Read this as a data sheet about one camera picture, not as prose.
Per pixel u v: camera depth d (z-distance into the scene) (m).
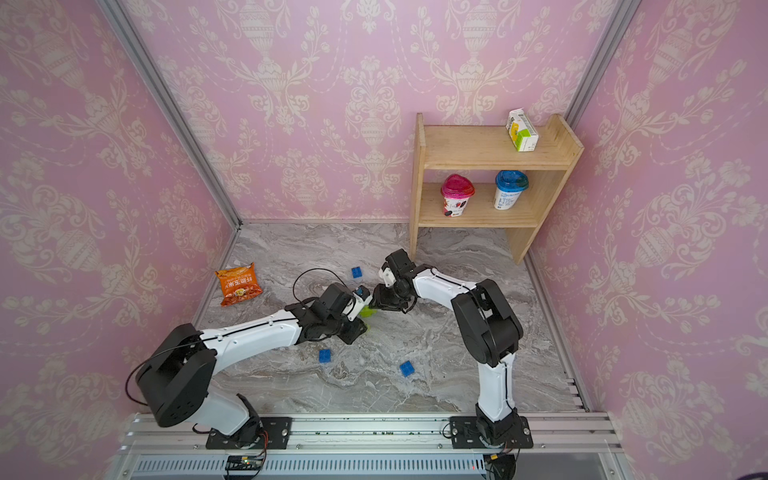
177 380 0.43
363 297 0.78
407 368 0.83
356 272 1.03
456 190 0.85
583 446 0.73
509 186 0.88
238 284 0.97
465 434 0.73
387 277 0.90
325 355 0.87
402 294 0.82
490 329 0.52
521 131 0.78
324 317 0.67
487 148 0.81
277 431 0.75
